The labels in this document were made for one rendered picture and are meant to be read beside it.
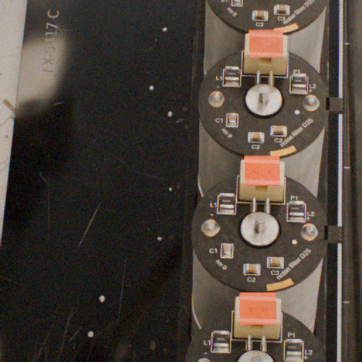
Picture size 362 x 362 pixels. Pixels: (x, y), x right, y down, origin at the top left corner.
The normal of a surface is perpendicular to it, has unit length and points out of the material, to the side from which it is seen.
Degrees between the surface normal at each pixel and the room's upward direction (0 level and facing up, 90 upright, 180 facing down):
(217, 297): 90
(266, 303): 0
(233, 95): 0
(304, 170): 90
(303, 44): 90
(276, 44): 0
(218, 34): 90
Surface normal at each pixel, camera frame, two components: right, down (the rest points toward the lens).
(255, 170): 0.00, -0.50
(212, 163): -0.82, 0.49
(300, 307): 0.64, 0.66
